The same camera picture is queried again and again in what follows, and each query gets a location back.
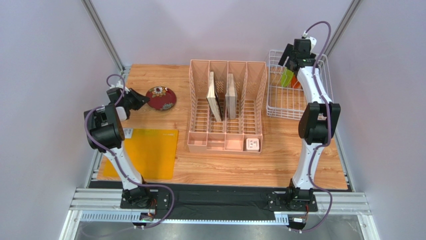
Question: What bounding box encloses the green plate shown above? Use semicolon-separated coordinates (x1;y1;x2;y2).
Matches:
280;67;294;88

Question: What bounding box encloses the red floral plate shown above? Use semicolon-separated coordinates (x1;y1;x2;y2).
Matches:
145;86;177;111

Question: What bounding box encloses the orange plate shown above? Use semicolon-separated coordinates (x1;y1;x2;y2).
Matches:
290;75;301;89

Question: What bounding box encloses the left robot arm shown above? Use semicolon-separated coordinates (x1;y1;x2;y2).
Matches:
84;87;153;208

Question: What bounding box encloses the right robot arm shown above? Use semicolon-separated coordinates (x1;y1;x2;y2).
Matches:
278;37;341;208

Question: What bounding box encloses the white label sticker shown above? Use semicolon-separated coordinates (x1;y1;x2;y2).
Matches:
123;128;134;139

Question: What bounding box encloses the yellow acrylic sheet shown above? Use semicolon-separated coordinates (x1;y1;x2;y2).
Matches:
124;128;179;181

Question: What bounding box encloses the pink plastic file organizer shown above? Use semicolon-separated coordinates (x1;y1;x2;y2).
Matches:
187;59;268;156

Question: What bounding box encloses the dark navy book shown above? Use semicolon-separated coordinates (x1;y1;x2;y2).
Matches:
206;71;223;122

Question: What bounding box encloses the white power adapter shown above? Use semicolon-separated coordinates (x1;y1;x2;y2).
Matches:
244;138;261;152

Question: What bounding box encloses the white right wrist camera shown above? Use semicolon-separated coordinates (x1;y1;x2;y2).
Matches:
301;31;317;49

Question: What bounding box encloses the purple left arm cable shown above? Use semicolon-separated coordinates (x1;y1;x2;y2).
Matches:
83;73;176;231

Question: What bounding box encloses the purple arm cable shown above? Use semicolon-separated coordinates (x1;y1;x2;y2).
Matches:
83;73;176;231
287;20;334;233

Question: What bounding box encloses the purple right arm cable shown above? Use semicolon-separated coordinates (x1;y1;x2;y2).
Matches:
287;20;334;233

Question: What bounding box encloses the white wire dish rack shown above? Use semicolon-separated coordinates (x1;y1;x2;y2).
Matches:
265;49;334;121

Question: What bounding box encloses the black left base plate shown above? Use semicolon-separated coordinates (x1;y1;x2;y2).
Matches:
120;187;172;210

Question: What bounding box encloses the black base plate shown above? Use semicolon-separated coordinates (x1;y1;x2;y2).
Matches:
266;189;318;213
120;187;172;210

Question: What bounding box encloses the aluminium frame rail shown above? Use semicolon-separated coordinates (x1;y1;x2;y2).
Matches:
81;0;126;74

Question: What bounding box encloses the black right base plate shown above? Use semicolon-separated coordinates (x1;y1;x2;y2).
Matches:
266;189;318;213

